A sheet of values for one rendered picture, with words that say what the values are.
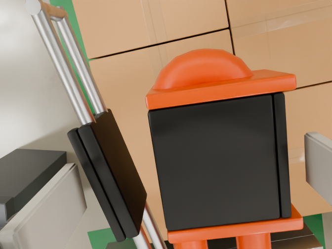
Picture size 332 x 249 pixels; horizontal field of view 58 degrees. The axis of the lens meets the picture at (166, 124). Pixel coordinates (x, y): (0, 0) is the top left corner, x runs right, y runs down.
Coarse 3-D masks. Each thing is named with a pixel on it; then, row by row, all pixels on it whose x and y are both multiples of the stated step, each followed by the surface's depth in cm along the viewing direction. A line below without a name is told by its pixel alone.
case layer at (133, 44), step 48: (96, 0) 79; (144, 0) 79; (192, 0) 79; (240, 0) 78; (288, 0) 78; (96, 48) 82; (144, 48) 82; (192, 48) 82; (240, 48) 81; (288, 48) 81; (144, 96) 85; (288, 96) 84; (144, 144) 88; (288, 144) 87
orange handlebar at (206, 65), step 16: (208, 48) 16; (176, 64) 16; (192, 64) 16; (208, 64) 16; (224, 64) 16; (240, 64) 16; (160, 80) 16; (176, 80) 16; (192, 80) 16; (208, 80) 16; (224, 80) 16; (240, 240) 18; (256, 240) 18
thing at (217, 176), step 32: (160, 96) 15; (192, 96) 15; (224, 96) 15; (256, 96) 15; (160, 128) 15; (192, 128) 15; (224, 128) 15; (256, 128) 15; (160, 160) 15; (192, 160) 15; (224, 160) 15; (256, 160) 15; (288, 160) 15; (160, 192) 16; (192, 192) 16; (224, 192) 16; (256, 192) 16; (288, 192) 16; (192, 224) 16; (224, 224) 16; (256, 224) 16; (288, 224) 16
